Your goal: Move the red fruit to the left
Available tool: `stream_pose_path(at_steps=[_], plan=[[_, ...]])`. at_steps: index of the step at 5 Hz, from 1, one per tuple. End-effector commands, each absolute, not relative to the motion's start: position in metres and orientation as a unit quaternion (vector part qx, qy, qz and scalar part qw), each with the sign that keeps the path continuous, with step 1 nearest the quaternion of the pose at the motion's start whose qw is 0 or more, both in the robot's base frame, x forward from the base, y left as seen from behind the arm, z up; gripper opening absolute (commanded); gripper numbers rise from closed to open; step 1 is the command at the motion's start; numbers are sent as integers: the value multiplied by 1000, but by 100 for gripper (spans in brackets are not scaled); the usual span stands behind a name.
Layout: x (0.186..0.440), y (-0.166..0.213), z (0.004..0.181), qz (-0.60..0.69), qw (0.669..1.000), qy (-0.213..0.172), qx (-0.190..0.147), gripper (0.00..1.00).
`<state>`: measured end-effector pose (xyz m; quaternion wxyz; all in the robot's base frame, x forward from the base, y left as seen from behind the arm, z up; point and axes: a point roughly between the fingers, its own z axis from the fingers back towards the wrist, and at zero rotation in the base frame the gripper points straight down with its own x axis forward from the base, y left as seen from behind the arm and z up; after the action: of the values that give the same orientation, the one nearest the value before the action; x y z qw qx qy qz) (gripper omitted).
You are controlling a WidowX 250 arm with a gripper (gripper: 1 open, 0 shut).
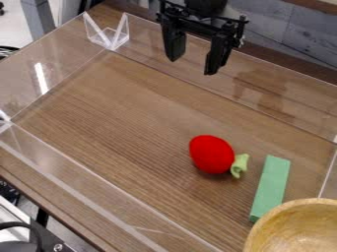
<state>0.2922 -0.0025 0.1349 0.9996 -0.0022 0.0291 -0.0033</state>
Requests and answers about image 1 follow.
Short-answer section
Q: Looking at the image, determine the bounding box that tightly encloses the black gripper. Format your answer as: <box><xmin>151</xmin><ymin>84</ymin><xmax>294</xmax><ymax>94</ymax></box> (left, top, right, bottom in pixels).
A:
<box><xmin>156</xmin><ymin>0</ymin><xmax>248</xmax><ymax>75</ymax></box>

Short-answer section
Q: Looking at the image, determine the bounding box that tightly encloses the red toy strawberry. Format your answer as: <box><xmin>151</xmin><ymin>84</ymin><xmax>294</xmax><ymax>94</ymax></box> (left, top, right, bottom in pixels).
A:
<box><xmin>188</xmin><ymin>135</ymin><xmax>250</xmax><ymax>179</ymax></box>

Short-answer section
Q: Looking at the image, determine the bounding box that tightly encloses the green rectangular block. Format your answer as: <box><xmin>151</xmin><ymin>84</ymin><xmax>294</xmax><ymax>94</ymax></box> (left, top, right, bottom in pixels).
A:
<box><xmin>248</xmin><ymin>155</ymin><xmax>291</xmax><ymax>222</ymax></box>

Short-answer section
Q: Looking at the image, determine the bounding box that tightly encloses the wooden bowl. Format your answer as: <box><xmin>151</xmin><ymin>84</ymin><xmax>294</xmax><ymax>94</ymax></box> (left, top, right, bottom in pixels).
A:
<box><xmin>242</xmin><ymin>198</ymin><xmax>337</xmax><ymax>252</ymax></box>

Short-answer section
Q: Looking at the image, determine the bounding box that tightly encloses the clear acrylic enclosure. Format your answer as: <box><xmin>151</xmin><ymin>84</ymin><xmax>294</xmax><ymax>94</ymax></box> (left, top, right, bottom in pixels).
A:
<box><xmin>0</xmin><ymin>12</ymin><xmax>337</xmax><ymax>252</ymax></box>

